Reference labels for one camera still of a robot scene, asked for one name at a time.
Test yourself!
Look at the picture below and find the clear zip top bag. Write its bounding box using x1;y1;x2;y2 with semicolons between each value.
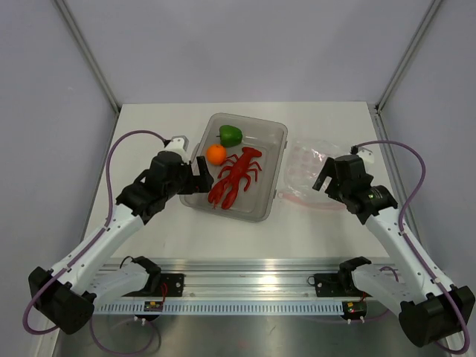
279;138;345;210

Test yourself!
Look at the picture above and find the orange fruit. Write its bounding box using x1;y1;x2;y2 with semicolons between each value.
206;144;227;166

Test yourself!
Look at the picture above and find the red toy lobster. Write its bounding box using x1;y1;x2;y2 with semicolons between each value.
208;147;263;210

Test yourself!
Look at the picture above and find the green bell pepper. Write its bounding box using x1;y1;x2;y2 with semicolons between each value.
217;125;243;147

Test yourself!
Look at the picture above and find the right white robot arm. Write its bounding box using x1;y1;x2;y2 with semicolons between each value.
313;155;475;347

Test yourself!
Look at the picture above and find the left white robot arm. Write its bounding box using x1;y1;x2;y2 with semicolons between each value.
28;150;213;335

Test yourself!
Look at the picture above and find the clear grey plastic container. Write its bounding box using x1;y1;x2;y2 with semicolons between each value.
180;113;288;222

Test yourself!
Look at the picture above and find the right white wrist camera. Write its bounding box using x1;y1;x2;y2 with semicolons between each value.
350;146;375;164

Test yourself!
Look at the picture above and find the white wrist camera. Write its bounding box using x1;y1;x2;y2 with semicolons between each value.
164;135;190;164
350;146;375;164

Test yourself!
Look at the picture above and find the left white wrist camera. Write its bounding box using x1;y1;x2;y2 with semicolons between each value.
164;135;190;164

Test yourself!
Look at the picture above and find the left aluminium frame post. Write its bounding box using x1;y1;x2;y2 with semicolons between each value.
55;0;121;116

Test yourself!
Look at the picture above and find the aluminium frame post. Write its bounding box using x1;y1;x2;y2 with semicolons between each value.
55;0;121;116
375;0;444;115

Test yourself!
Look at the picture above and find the aluminium mounting rail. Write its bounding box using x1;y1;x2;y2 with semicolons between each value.
92;258;406;298

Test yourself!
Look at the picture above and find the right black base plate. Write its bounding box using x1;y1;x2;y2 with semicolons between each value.
306;273;370;299

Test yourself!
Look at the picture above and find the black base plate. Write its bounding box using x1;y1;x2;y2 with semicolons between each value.
306;273;370;299
125;273;185;298

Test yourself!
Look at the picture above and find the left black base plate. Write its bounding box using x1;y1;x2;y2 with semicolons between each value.
125;273;185;298

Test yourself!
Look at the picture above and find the white slotted cable duct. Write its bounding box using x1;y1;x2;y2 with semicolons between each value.
94;300;344;316

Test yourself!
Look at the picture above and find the right aluminium frame post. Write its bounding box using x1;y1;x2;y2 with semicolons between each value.
375;0;444;115

